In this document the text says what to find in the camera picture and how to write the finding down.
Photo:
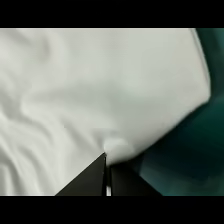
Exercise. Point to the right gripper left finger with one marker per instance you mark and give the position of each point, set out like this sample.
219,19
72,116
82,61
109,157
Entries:
90,181

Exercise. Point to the white shirt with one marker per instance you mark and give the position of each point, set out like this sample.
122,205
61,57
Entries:
93,90

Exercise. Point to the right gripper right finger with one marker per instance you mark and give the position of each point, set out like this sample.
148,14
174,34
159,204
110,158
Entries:
128,183

